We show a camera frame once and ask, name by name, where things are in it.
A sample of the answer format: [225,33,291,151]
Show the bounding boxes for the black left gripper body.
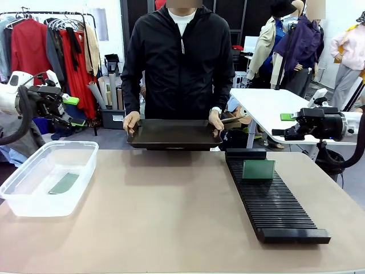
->
[27,84,72,121]

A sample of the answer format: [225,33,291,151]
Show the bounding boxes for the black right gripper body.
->
[294,107,346,141]

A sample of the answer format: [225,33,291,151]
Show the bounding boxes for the green PCB board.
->
[48,171,80,196]
[242,159,276,181]

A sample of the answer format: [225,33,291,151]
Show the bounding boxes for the black rectangular tray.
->
[125,119,224,151]

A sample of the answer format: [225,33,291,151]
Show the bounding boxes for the person's right forearm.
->
[120,74,144,115]

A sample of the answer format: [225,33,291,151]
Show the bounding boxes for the person's left forearm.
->
[212,74,236,111]

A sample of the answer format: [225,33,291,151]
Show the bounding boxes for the person's right hand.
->
[123,111,141,138]

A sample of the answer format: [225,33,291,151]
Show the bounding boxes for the person's left hand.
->
[208,112,225,138]

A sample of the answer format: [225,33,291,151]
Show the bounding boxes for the red dress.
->
[59,29,97,120]

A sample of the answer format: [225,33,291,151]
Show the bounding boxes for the white side table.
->
[227,87,365,150]

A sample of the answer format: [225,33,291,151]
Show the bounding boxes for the grey paper roll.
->
[86,80,107,111]

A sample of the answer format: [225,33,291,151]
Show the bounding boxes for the grey storage bin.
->
[99,108,127,130]

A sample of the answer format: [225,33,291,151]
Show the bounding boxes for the grey cloth pile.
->
[0,114,48,162]

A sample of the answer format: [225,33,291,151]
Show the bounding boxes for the beige paper roll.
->
[107,72,119,111]

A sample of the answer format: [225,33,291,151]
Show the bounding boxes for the grey hanging jacket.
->
[45,26,66,83]

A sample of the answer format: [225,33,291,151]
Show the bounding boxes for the red shirt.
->
[10,18,56,86]

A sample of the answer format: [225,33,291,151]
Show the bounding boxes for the cardboard box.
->
[221,113,249,130]

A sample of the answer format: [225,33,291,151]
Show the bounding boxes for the black hanging scarf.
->
[66,26,83,72]

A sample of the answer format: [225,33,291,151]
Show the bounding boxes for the beige hanging garment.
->
[83,23,101,77]

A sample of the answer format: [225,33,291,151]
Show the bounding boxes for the black tripod pole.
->
[274,23,295,91]

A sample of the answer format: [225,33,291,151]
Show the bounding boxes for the mannequin in pink sweater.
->
[330,23,365,111]

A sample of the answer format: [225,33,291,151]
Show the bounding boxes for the clear plastic box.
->
[0,140,100,218]

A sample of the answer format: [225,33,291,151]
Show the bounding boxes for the mannequin in purple jacket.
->
[273,13,326,99]

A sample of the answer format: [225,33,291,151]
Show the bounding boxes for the mannequin in beige coat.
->
[246,0,305,90]

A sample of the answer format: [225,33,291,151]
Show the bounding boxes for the black slotted PCB rack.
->
[225,148,332,245]

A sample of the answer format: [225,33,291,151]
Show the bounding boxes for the white monitor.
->
[243,35,262,54]

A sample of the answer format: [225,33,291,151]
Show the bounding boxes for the black bucket hat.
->
[270,0,298,19]

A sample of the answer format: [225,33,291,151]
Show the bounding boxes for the person in black jacket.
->
[120,5,236,135]

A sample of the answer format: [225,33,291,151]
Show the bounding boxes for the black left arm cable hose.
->
[0,86,33,146]

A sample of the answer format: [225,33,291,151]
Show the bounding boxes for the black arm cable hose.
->
[0,86,33,146]
[316,112,365,172]

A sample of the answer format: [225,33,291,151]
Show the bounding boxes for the black coiled cable bundle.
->
[314,147,347,175]

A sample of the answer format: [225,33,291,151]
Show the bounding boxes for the black clothes rail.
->
[0,10,100,137]

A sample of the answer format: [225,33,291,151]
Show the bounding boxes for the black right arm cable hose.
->
[316,112,365,172]

